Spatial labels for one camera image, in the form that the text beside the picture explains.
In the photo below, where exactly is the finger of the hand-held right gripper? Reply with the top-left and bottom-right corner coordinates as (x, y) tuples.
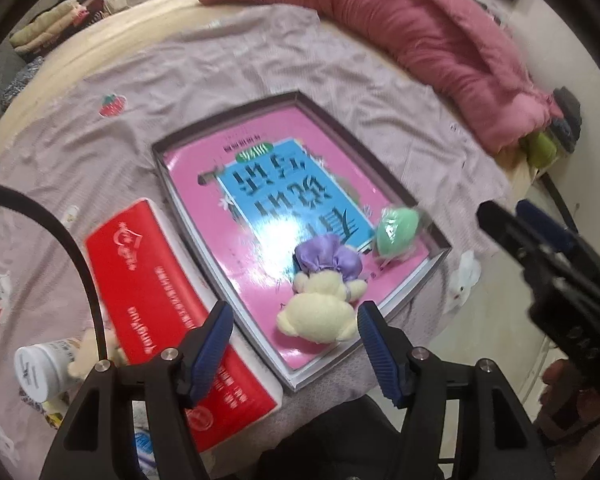
(515, 199), (596, 261)
(476, 201), (546, 281)

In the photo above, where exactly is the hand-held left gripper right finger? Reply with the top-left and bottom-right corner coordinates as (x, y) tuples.
(356, 301), (556, 480)

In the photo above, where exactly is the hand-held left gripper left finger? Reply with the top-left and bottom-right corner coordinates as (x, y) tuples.
(40, 300), (236, 480)

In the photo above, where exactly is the cream plush toy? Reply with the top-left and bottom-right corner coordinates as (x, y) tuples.
(276, 269), (368, 345)

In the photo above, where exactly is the red tissue pack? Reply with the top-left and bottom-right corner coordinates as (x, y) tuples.
(85, 199), (285, 453)

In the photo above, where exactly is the lilac satin scrunchie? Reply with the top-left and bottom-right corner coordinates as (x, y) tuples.
(292, 237), (365, 281)

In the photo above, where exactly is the green puff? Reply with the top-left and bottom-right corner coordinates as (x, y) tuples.
(372, 205), (428, 263)

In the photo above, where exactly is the tan plush bear keychain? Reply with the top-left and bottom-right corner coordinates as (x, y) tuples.
(67, 327), (128, 381)

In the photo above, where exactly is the shallow grey cardboard box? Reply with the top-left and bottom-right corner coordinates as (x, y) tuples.
(151, 90), (454, 394)

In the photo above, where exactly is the white plastic bottle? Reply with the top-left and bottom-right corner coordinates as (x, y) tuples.
(14, 337), (88, 403)

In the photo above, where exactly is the green cloth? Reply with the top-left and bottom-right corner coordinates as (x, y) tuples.
(520, 130), (558, 168)

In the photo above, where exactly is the dark clothes heap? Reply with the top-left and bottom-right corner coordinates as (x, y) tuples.
(545, 87), (583, 156)

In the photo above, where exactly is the pink and blue book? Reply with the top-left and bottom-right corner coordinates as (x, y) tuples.
(162, 102), (431, 371)

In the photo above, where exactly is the pink quilt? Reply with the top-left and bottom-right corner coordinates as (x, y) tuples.
(196, 0), (566, 153)

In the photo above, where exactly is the lavender printed blanket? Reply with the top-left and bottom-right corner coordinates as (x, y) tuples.
(0, 4), (513, 480)

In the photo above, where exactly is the dark patterned cloth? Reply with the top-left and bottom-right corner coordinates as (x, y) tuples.
(2, 55), (46, 108)

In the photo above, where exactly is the beige bed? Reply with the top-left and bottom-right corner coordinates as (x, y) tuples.
(0, 0), (551, 411)

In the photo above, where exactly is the pile of folded clothes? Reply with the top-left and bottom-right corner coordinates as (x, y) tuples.
(10, 0), (111, 53)

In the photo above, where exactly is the black cable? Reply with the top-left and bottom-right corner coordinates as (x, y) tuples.
(0, 184), (106, 361)

